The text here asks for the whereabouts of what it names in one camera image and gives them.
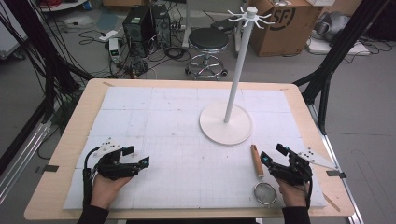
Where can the black tape strip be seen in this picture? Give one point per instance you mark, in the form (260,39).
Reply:
(50,168)
(336,174)

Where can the white pole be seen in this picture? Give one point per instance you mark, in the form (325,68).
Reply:
(186,25)

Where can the large cardboard box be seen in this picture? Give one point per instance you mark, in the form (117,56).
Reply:
(280,34)

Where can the grey computer tower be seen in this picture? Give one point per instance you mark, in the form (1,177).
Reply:
(162,26)

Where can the person's left hand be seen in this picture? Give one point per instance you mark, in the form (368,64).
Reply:
(104,191)

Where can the black computer tower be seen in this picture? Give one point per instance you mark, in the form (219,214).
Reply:
(137,31)

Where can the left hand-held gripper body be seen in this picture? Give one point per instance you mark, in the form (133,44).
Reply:
(113,168)

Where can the aluminium rail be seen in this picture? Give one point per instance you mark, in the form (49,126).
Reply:
(337,161)
(21,165)

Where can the brown tape strip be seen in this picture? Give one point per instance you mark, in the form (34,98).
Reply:
(331,202)

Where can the white flat board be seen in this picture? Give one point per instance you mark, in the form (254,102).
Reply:
(339,48)

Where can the grey bag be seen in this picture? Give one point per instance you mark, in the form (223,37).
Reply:
(333,25)

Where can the white hook rack stand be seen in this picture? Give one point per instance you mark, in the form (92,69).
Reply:
(225,130)

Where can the white power strip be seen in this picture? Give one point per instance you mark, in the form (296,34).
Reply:
(108,36)

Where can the white foam mat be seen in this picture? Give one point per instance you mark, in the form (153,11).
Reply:
(174,155)

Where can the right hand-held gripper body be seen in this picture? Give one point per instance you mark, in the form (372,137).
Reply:
(294,171)

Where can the black round stool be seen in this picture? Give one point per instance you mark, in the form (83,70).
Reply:
(208,39)

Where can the white device with green label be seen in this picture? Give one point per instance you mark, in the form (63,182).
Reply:
(114,48)

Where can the person's right hand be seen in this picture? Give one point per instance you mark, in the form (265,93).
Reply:
(294,194)

